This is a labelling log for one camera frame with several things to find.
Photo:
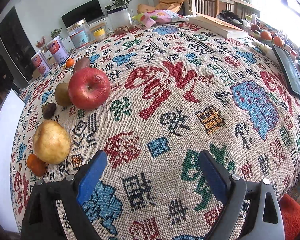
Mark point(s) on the person in dark clothes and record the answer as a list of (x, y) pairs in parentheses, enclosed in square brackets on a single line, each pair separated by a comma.
[(6, 77)]

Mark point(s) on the pink snack bag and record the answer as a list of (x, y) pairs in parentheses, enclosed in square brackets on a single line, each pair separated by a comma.
[(148, 19)]

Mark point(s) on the rear sweet potato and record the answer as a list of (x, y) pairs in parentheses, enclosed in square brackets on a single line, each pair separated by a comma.
[(81, 63)]

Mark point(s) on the rear dark mangosteen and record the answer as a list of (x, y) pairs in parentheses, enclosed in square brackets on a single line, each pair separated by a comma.
[(48, 110)]

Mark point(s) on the wooden chair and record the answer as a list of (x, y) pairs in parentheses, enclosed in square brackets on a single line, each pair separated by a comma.
[(214, 7)]

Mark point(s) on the left pink purple can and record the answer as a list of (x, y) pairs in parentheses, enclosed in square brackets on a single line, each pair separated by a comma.
[(40, 63)]

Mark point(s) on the left green potted plant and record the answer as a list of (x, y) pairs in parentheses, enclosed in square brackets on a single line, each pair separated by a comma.
[(56, 32)]

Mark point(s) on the white tv cabinet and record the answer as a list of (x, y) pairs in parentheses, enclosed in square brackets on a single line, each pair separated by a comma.
[(69, 42)]

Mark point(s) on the clear jar gold lid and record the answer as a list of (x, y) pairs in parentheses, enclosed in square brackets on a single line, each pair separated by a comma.
[(80, 34)]

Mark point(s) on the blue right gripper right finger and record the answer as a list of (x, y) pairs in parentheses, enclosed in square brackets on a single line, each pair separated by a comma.
[(217, 177)]

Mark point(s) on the orange red cushion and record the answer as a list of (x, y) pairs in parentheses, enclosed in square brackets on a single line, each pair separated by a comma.
[(290, 211)]

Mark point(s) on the small yellow lid jar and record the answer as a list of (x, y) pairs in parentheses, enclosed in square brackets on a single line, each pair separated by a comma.
[(100, 34)]

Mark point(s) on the right pink purple can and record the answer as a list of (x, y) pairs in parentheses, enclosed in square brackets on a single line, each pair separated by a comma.
[(58, 50)]

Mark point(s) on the dark glass cabinet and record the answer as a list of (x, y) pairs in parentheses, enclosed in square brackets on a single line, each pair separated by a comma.
[(17, 44)]

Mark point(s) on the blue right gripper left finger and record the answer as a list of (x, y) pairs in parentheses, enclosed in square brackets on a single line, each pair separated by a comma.
[(90, 175)]

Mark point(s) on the rear small orange tangerine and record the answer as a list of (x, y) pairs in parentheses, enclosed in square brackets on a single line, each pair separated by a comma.
[(70, 62)]

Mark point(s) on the red apple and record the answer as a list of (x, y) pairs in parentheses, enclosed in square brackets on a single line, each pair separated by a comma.
[(88, 88)]

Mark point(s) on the orange fruit on sill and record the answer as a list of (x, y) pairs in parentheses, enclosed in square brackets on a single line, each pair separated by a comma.
[(266, 35), (278, 41)]

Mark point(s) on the pile of nuts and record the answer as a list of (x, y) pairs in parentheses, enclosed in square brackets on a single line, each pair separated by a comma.
[(122, 29)]

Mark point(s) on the red flower plant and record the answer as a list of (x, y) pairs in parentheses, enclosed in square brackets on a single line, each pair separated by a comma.
[(41, 44)]

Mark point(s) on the yellow pear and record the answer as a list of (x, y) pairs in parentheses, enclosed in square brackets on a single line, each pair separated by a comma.
[(51, 142)]

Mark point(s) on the patterned woven tablecloth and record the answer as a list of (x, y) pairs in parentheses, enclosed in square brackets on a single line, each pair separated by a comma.
[(178, 89)]

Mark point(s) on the paperback book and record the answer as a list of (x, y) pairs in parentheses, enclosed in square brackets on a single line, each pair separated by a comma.
[(217, 26)]

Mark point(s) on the pink purple can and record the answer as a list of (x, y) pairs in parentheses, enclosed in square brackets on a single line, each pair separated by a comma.
[(58, 50), (40, 63)]

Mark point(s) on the brown kiwi fruit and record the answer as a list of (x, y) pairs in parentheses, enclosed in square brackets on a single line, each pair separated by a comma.
[(61, 95)]

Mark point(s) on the black tablet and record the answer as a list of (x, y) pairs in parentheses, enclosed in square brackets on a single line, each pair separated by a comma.
[(290, 73)]

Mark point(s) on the orange lounge chair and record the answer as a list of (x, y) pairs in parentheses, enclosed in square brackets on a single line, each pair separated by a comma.
[(172, 5)]

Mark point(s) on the dark orange tangerine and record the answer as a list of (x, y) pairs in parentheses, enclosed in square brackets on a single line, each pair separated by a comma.
[(36, 165)]

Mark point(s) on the black television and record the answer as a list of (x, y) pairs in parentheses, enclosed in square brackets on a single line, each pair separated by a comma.
[(89, 11)]

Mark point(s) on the clear jar black lid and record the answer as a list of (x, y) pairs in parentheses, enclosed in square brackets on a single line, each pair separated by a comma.
[(119, 17)]

